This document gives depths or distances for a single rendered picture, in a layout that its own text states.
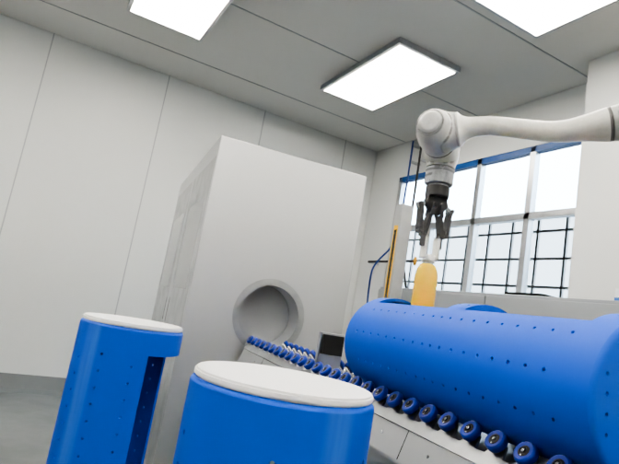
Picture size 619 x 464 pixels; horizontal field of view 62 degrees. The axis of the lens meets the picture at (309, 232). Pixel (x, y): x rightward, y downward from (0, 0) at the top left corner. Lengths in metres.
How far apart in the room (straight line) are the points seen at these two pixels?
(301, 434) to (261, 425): 0.05
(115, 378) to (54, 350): 4.13
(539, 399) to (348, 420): 0.39
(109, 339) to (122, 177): 4.27
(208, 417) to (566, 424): 0.57
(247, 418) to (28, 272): 4.90
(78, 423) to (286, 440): 0.89
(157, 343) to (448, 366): 0.76
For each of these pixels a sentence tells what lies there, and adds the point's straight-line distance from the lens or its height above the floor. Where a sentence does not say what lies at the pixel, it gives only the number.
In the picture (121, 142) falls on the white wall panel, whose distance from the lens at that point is 5.72.
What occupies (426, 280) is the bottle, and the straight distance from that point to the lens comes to 1.60.
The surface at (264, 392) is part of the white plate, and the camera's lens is 0.70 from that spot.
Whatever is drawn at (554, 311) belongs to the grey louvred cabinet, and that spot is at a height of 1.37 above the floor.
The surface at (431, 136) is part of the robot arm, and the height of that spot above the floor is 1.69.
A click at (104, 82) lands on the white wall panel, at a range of 5.86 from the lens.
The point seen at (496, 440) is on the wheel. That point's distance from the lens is 1.12.
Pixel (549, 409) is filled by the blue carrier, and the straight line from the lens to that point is 0.99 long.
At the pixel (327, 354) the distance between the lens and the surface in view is 2.04.
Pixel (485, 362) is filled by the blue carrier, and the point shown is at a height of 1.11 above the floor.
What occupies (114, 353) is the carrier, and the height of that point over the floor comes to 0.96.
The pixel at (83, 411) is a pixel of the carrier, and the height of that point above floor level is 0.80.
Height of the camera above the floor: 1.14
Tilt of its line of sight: 9 degrees up
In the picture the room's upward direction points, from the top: 10 degrees clockwise
